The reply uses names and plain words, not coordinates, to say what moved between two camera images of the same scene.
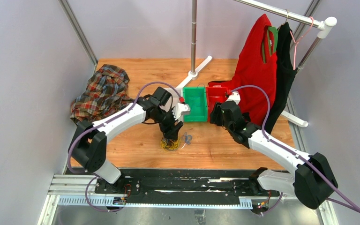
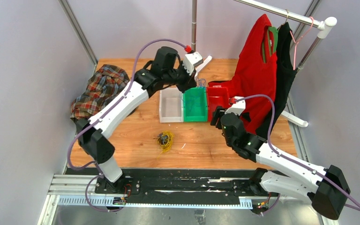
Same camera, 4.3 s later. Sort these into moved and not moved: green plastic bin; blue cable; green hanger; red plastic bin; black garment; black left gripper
Moved: black left gripper; blue cable
Not moved: green plastic bin; black garment; red plastic bin; green hanger
